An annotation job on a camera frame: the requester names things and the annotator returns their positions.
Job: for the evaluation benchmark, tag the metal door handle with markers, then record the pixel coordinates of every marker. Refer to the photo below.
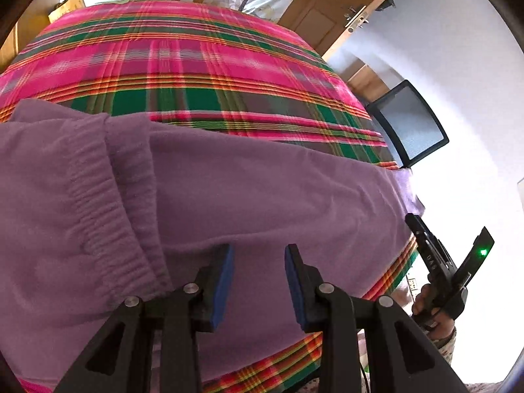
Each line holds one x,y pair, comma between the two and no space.
356,18

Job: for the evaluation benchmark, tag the wooden wardrobe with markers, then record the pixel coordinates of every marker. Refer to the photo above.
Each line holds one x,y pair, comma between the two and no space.
21,22

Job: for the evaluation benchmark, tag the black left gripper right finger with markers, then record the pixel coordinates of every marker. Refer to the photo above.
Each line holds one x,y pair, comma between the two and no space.
400,356

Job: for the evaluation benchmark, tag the wooden door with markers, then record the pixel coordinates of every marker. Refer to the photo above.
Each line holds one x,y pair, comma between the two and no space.
339,4

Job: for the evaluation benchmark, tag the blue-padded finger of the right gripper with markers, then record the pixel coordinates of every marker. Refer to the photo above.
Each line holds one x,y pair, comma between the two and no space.
417,227

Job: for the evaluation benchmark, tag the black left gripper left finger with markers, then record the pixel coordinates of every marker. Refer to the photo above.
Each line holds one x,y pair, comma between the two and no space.
120,355

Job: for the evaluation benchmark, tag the black framed monitor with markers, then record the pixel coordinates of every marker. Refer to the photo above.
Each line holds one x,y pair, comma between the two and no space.
411,128

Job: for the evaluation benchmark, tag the floral sleeve right forearm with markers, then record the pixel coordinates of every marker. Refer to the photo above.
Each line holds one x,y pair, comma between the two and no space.
446,346

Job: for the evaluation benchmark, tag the purple fleece garment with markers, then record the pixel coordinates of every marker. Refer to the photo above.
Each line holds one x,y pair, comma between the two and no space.
97,208

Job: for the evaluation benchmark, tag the pink plaid bed blanket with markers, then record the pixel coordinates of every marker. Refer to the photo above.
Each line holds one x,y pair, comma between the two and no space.
196,66

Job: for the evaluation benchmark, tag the small wooden cabinet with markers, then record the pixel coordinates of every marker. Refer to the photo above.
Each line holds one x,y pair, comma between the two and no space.
364,83

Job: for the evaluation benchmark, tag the person's right hand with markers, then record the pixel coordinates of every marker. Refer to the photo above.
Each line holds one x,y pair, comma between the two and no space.
442,325

